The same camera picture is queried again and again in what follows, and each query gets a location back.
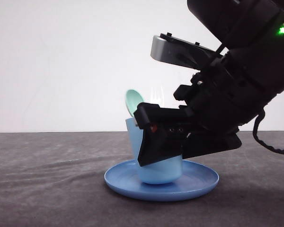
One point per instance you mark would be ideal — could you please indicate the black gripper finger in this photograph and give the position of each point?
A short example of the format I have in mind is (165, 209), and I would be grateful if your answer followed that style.
(161, 141)
(196, 145)

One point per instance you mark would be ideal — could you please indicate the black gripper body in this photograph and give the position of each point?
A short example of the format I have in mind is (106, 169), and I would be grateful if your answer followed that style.
(233, 90)

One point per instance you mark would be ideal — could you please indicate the light blue plastic cup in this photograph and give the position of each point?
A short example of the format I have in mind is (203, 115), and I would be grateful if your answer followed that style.
(161, 172)

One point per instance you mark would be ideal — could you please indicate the mint green plastic spoon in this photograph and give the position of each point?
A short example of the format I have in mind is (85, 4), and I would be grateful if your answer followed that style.
(132, 99)

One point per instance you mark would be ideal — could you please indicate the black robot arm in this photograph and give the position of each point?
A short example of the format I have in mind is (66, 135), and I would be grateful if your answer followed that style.
(241, 24)

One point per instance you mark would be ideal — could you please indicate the blue plastic plate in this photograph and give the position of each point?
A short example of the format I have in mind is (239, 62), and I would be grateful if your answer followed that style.
(197, 180)

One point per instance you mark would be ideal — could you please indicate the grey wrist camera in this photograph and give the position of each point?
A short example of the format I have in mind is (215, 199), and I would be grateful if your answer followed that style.
(172, 50)

